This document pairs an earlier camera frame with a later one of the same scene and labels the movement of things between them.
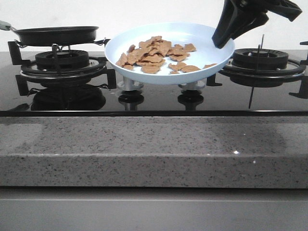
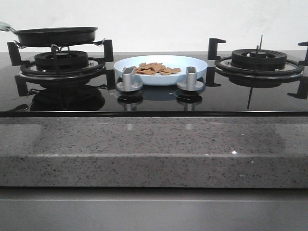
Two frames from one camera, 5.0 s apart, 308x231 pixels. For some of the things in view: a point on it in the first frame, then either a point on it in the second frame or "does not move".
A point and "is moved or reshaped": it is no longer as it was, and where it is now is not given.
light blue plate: (206, 57) → (178, 61)
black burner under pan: (62, 59) does not move
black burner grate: (260, 67) → (212, 56)
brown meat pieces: (152, 54) is moved or reshaped
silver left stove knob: (129, 84) does not move
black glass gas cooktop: (23, 96) does not move
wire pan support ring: (101, 42) does not move
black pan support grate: (28, 70) does not move
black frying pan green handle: (52, 35) does not move
